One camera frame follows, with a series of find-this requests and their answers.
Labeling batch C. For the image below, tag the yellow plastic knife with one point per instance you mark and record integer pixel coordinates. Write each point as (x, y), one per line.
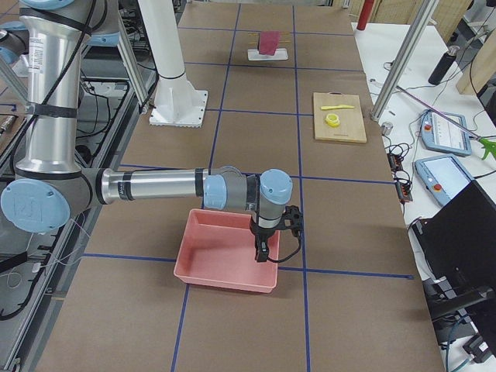
(336, 107)

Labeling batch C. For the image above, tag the pink plastic bin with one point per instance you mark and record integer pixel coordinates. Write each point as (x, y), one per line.
(218, 250)

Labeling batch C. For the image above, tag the aluminium frame post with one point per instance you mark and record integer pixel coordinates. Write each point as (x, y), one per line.
(405, 52)

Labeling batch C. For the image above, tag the bamboo cutting board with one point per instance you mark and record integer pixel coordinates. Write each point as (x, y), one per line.
(351, 128)

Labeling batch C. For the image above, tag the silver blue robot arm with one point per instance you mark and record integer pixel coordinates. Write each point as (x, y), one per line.
(50, 186)
(14, 41)

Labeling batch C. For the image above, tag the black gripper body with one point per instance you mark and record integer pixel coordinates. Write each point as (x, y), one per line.
(264, 235)

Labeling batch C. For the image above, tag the black bottle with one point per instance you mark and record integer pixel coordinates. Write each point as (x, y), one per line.
(444, 64)

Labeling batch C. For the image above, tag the yellow lemon slices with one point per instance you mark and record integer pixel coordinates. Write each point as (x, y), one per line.
(332, 120)

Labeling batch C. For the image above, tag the white rectangular tray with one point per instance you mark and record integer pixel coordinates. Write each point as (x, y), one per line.
(278, 55)

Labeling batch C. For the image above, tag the magenta fleece cloth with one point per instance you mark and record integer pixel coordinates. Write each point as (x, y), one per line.
(268, 42)

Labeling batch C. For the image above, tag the near teach pendant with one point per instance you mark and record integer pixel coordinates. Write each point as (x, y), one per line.
(443, 176)

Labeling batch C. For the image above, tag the small metal cylinder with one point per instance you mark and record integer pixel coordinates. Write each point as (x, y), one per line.
(386, 128)

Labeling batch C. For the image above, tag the white camera pillar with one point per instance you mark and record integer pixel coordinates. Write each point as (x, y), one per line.
(176, 101)

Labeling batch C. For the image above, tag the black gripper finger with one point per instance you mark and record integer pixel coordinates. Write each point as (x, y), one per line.
(262, 251)

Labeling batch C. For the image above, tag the green tipped grabber stick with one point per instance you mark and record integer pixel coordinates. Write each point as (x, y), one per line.
(487, 145)

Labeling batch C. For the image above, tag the red bottle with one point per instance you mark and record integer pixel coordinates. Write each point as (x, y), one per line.
(365, 14)

